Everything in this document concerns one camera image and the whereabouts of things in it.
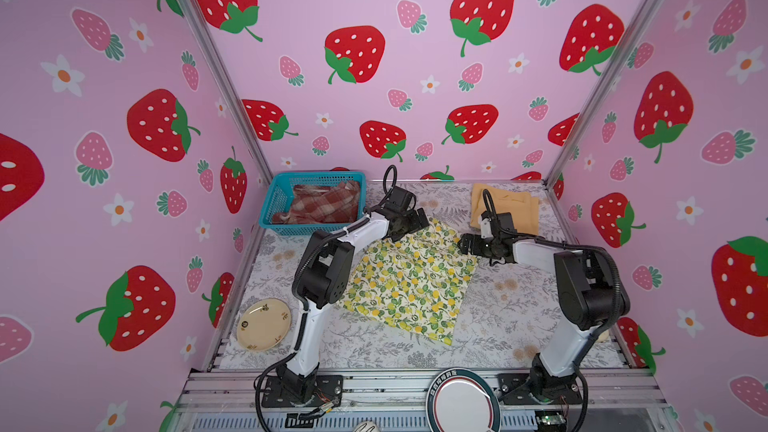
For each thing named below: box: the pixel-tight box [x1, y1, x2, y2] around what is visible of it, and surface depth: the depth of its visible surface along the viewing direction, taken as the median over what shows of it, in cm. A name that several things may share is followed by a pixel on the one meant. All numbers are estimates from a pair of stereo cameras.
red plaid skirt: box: [272, 180, 360, 224], surface depth 113 cm
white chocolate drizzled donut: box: [352, 421, 380, 432], surface depth 68 cm
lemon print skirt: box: [336, 218, 478, 345], surface depth 94 cm
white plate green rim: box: [426, 367, 502, 432], surface depth 73 cm
